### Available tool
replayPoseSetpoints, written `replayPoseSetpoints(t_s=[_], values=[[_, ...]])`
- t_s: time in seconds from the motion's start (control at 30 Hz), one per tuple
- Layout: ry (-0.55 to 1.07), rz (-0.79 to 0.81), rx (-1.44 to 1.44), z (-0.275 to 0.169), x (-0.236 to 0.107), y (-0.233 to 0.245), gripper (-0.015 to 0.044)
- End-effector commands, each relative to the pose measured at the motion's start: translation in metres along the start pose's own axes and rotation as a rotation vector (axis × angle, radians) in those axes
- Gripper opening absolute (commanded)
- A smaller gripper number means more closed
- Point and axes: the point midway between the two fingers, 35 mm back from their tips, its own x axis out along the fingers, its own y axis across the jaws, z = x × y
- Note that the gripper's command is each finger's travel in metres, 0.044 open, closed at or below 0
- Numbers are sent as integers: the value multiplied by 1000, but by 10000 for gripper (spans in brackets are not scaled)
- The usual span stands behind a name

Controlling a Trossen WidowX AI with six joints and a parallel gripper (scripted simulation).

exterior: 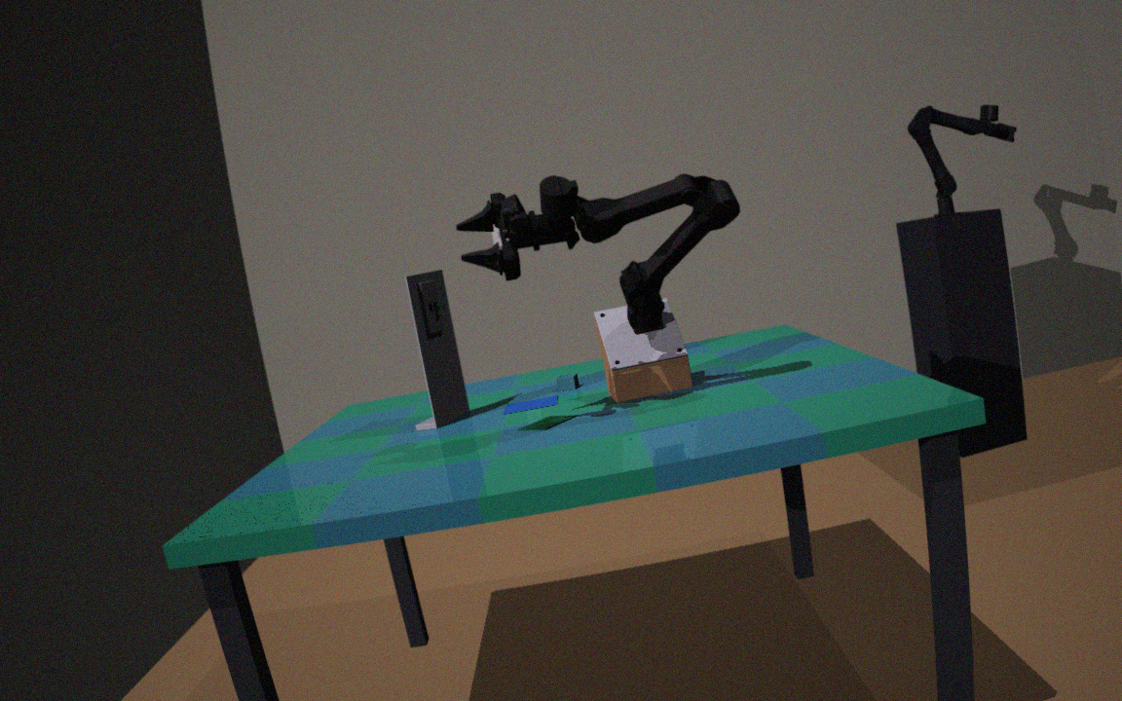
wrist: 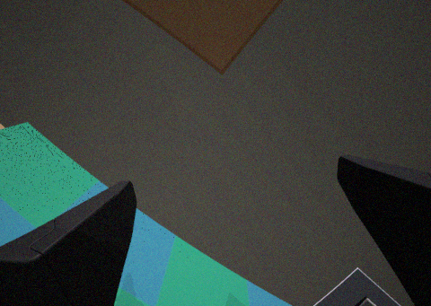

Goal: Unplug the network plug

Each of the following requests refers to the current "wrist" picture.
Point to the grey panel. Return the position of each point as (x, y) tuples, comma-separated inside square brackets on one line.
[(357, 290)]

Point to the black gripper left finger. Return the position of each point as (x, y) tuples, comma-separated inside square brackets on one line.
[(75, 259)]

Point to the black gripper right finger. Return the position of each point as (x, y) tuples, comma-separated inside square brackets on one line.
[(394, 203)]

